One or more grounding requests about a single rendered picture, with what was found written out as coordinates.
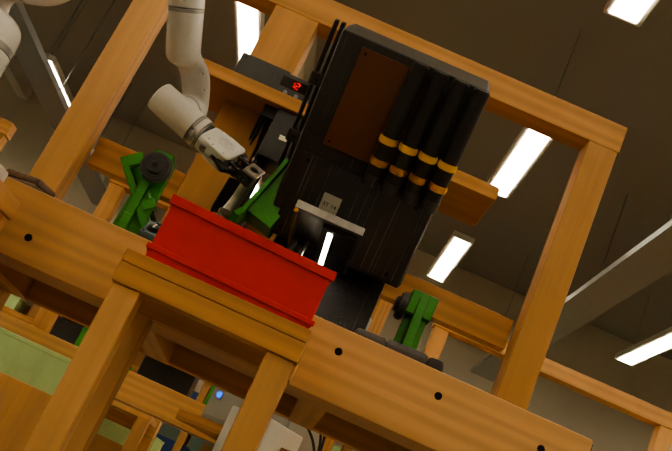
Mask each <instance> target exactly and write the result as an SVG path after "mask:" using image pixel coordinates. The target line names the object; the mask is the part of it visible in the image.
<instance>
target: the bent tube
mask: <svg viewBox="0 0 672 451"><path fill-rule="evenodd" d="M243 172H245V173H246V174H247V175H248V176H250V177H251V178H252V179H253V181H252V182H251V184H250V185H249V186H248V187H247V188H246V187H245V186H243V185H242V184H241V183H240V184H239V186H238V188H237V189H236V191H235V192H234V194H233V195H232V197H231V198H230V199H229V200H228V202H227V203H226V204H225V205H224V206H223V208H226V209H228V210H229V211H231V213H232V212H233V211H235V210H236V209H237V208H238V207H239V206H240V204H241V203H242V202H243V200H244V199H245V197H246V196H247V194H248V192H249V191H250V189H251V187H252V186H253V184H254V182H255V181H256V179H258V178H259V177H261V176H262V175H264V174H265V171H263V170H262V169H261V168H260V167H258V166H257V165H256V164H254V163H253V164H251V165H249V166H247V167H246V168H244V169H243Z"/></svg>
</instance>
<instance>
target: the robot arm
mask: <svg viewBox="0 0 672 451"><path fill-rule="evenodd" d="M68 1H70V0H0V77H1V76H2V74H3V72H4V71H5V69H6V67H7V66H8V64H9V62H10V61H11V59H12V57H13V56H14V54H15V52H16V50H17V48H18V46H19V44H20V41H21V32H20V29H19V27H18V25H17V23H16V22H15V21H14V20H13V18H12V17H11V16H9V10H10V8H11V6H12V5H13V4H14V3H16V2H18V3H24V4H30V5H37V6H56V5H60V4H63V3H66V2H68ZM204 9H205V0H168V14H167V32H166V57H167V59H168V60H169V62H171V63H172V64H174V65H176V66H177V68H178V70H179V72H180V75H181V81H182V94H181V93H180V92H179V91H178V90H177V89H176V88H174V87H173V86H172V85H171V84H166V85H164V86H162V87H161V88H159V89H158V90H157V91H156V92H155V93H154V94H153V96H152V97H151V99H150V101H149V103H148V108H149V109H150V110H151V111H152V112H153V113H154V114H155V115H156V116H158V117H159V118H160V119H161V120H162V121H163V122H164V123H165V124H166V125H167V126H169V127H170V128H171V129H172V130H173V131H174V132H175V133H176V134H177V135H178V136H180V137H181V138H182V139H183V140H184V141H185V142H186V143H187V144H188V145H189V146H191V147H194V148H195V149H196V150H197V151H198V152H199V153H200V154H201V155H202V156H203V157H204V159H205V160H206V161H207V162H209V163H210V164H211V165H212V166H213V167H214V168H215V169H217V170H218V171H219V172H222V173H227V174H230V175H231V176H232V177H233V178H236V179H237V180H238V181H239V182H240V183H241V184H242V185H243V186H245V187H246V188H247V187H248V186H249V185H250V184H251V182H252V181H253V179H252V178H251V177H250V176H248V175H247V174H246V173H245V172H243V169H244V168H246V167H247V166H249V165H250V163H249V162H248V160H247V159H248V156H247V155H246V154H244V153H245V149H244V148H243V147H242V146H241V145H240V144H239V143H237V142H236V141H235V140H234V139H232V138H231V137H230V136H229V135H227V134H226V133H224V132H223V131H221V130H220V129H218V128H215V126H214V125H213V122H212V121H211V120H210V119H209V118H208V117H207V116H206V115H207V112H208V108H209V99H210V75H209V71H208V68H207V65H206V63H205V61H204V60H203V58H202V55H201V43H202V32H203V21H204ZM236 158H239V159H238V160H237V159H236ZM240 161H241V165H240V164H239V162H240ZM231 166H232V167H231Z"/></svg>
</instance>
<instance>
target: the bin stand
mask: <svg viewBox="0 0 672 451"><path fill-rule="evenodd" d="M112 281H113V282H114V283H113V284H112V286H111V288H110V289H109V291H108V293H107V295H106V297H105V299H104V301H103V303H102V304H101V306H100V308H99V310H98V312H97V314H96V316H95V317H94V319H93V321H92V323H91V325H90V327H89V329H88V330H87V332H86V334H85V336H84V338H83V340H82V342H81V343H80V345H79V347H78V349H77V351H76V353H75V355H74V357H73V358H72V360H71V362H70V364H69V366H68V368H67V370H66V371H65V373H64V375H63V377H62V379H61V381H60V383H59V384H58V386H57V388H56V390H55V392H54V394H53V396H52V398H51V399H50V401H49V403H48V405H47V407H46V409H45V411H44V412H43V414H42V416H41V418H40V420H39V422H38V424H37V425H36V427H35V429H34V431H33V433H32V435H31V437H30V438H29V440H28V442H27V444H26V446H25V448H24V450H23V451H88V449H89V447H90V445H91V443H92V441H93V440H94V438H95V436H96V434H97V432H98V430H99V428H100V426H101V424H102V422H103V420H104V418H105V416H106V414H107V412H108V410H109V408H110V406H111V404H112V402H113V401H114V399H115V397H116V395H117V393H118V391H119V389H120V387H121V385H122V383H123V381H124V379H125V377H126V375H127V373H128V371H129V369H130V367H131V365H132V363H133V361H134V360H135V358H136V356H137V354H138V352H139V350H140V348H141V346H142V344H143V342H144V340H145V338H146V336H147V334H148V332H149V330H150V328H151V326H152V324H153V323H155V324H158V325H160V326H162V327H164V328H166V329H169V330H171V331H173V332H175V333H177V334H180V335H182V336H184V337H186V338H188V339H191V340H193V341H195V342H197V343H199V344H202V345H204V346H206V347H208V348H210V349H213V350H215V351H217V352H219V353H221V354H224V355H226V356H228V357H230V358H232V359H235V360H237V361H239V362H241V363H243V364H246V365H248V366H250V367H252V368H254V369H257V370H258V371H257V373H256V375H255V377H254V379H253V381H252V384H251V386H250V388H249V390H248V392H247V394H246V397H245V399H244V401H243V403H242V405H241V407H240V410H239V412H238V414H237V416H236V418H235V420H234V423H233V425H232V427H231V429H230V431H229V433H228V436H227V438H226V440H225V442H224V444H223V446H222V448H221V451H257V450H258V447H259V445H260V443H261V441H262V438H263V436H264V434H265V432H266V429H267V427H268V425H269V423H270V421H271V418H272V416H273V414H274V412H275V409H276V407H277V405H278V403H279V400H280V398H281V396H282V394H283V392H284V389H285V387H286V385H287V384H290V383H291V380H292V378H293V376H294V374H295V371H296V369H297V367H298V365H299V362H300V360H301V358H302V355H303V353H304V350H305V348H306V345H307V342H308V340H309V337H310V335H311V330H309V329H307V328H305V327H303V326H301V325H298V324H296V323H294V322H292V321H290V320H287V319H285V318H283V317H281V316H278V315H276V314H274V313H272V312H270V311H267V310H265V309H263V308H261V307H259V306H256V305H254V304H252V303H250V302H247V301H245V300H243V299H241V298H239V297H236V296H234V295H232V294H230V293H227V292H225V291H223V290H221V289H219V288H216V287H214V286H212V285H210V284H208V283H205V282H203V281H201V280H199V279H196V278H194V277H192V276H190V275H188V274H185V273H183V272H181V271H179V270H177V269H174V268H172V267H170V266H168V265H165V264H163V263H161V262H159V261H157V260H154V259H152V258H150V257H148V256H146V255H143V254H141V253H139V252H137V251H134V250H132V249H130V248H128V249H127V250H126V252H125V254H124V255H123V257H122V261H120V263H119V265H118V267H117V268H116V270H115V272H114V274H113V276H112Z"/></svg>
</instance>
